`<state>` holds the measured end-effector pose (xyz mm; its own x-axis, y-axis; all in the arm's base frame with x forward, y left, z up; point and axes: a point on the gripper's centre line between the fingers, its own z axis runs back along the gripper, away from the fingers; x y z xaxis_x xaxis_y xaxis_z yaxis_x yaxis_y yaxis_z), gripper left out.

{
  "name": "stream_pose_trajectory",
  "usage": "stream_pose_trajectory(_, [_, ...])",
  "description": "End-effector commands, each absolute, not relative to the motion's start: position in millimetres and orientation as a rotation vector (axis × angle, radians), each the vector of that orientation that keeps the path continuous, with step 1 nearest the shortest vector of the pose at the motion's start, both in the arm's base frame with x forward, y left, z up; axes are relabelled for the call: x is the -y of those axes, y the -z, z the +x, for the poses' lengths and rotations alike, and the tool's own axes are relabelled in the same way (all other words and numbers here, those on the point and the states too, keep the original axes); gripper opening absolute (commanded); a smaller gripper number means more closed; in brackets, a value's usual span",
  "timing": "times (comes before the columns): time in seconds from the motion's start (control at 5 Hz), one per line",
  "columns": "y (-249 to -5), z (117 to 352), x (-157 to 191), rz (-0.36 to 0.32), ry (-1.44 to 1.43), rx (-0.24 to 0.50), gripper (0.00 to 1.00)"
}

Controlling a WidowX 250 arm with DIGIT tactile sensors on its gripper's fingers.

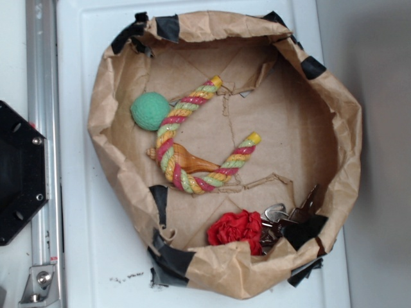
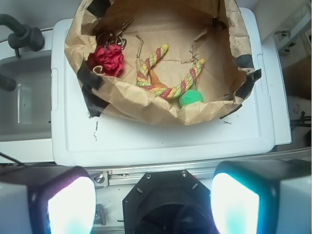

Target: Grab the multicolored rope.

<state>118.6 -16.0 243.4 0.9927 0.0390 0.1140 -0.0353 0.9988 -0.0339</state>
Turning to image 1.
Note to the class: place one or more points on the orange conch seashell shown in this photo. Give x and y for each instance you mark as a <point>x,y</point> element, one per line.
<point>191,163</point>

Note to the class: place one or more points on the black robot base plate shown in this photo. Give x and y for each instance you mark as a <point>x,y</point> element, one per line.
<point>23,173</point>

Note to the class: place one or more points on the red fabric flower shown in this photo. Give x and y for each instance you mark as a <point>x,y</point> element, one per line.
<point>231,227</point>

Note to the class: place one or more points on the bunch of metal keys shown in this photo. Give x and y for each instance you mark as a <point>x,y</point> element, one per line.
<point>275,219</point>

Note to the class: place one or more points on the green foam ball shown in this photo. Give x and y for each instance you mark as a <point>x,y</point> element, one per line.
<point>149,110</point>

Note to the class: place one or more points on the brown paper bag bin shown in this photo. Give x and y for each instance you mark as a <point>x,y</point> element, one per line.
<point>311,130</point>

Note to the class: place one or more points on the aluminium frame rail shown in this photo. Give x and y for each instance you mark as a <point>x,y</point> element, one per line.
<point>47,237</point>

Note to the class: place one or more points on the white plastic tray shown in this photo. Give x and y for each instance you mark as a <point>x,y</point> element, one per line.
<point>107,265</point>

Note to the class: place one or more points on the metal corner bracket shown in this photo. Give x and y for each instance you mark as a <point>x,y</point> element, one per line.
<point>41,289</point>

